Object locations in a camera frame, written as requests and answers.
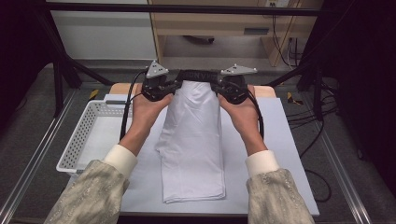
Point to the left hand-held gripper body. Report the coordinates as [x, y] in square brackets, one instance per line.
[155, 88]

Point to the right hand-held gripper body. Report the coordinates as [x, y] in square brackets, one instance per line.
[235, 90]

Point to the white pants with black waistband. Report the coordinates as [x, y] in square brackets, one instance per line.
[190, 140]

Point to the white perforated plastic basket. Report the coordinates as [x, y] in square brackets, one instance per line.
[99, 137]

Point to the person's left hand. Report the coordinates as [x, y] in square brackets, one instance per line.
[146, 113]

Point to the person's right hand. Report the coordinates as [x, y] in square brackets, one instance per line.
[244, 116]

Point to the light wooden table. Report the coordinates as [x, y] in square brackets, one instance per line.
[118, 89]

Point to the dark grey low object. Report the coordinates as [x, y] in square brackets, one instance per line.
[199, 39]

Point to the yellow tape piece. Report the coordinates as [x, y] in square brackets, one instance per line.
[93, 94]
[292, 99]

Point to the light wooden desk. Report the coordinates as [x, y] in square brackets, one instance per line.
[202, 25]

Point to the grey desk label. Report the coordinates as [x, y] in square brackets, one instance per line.
[256, 31]

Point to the white cabinet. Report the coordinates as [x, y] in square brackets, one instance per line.
[106, 37]

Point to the black metal stand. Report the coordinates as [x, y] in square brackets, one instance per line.
[59, 87]
[317, 93]

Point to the white power socket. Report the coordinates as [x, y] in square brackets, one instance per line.
[272, 3]

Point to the black curtain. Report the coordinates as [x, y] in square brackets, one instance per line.
[367, 77]
[18, 46]

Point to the black horizontal frame bar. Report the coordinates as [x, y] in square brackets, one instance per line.
[186, 8]

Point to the aluminium floor rail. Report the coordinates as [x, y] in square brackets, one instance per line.
[342, 180]
[31, 161]

